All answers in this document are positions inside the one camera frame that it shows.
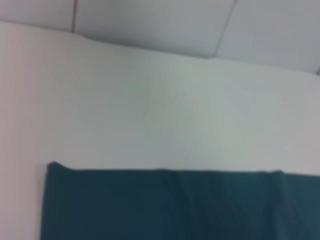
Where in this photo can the teal t-shirt with beige print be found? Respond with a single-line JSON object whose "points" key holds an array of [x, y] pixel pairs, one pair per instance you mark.
{"points": [[175, 207]]}

